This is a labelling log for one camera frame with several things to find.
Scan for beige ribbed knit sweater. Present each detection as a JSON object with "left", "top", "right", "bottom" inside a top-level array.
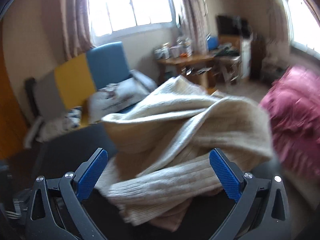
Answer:
[{"left": 95, "top": 76, "right": 274, "bottom": 231}]

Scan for white pillow blue triangles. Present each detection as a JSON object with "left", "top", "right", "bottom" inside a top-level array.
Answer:
[{"left": 38, "top": 106, "right": 82, "bottom": 142}]

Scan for pink red blanket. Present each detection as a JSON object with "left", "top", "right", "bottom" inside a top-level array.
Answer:
[{"left": 260, "top": 66, "right": 319, "bottom": 181}]

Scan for white pillow with text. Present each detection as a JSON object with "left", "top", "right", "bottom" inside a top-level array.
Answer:
[{"left": 87, "top": 77, "right": 150, "bottom": 124}]

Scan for grey yellow blue sofa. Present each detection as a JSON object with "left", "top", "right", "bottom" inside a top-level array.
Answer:
[{"left": 24, "top": 42, "right": 157, "bottom": 148}]

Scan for wooden desk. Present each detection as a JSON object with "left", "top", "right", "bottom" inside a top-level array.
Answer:
[{"left": 157, "top": 53, "right": 241, "bottom": 88}]

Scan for white cabinet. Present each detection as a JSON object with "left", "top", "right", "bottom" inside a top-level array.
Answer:
[{"left": 240, "top": 37, "right": 252, "bottom": 79}]

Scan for left pink curtain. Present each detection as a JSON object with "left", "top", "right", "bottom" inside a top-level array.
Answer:
[{"left": 60, "top": 0, "right": 94, "bottom": 60}]

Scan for pink curtain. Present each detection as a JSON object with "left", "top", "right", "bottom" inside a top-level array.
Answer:
[
  {"left": 60, "top": 0, "right": 94, "bottom": 60},
  {"left": 182, "top": 0, "right": 208, "bottom": 54}
]

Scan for black monitor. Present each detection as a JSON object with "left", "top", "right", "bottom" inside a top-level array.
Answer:
[{"left": 216, "top": 15, "right": 252, "bottom": 38}]

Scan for middle pink curtain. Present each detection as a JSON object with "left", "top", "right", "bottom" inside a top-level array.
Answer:
[{"left": 182, "top": 0, "right": 208, "bottom": 54}]

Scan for window with white frame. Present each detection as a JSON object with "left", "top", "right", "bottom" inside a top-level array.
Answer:
[{"left": 89, "top": 0, "right": 173, "bottom": 37}]

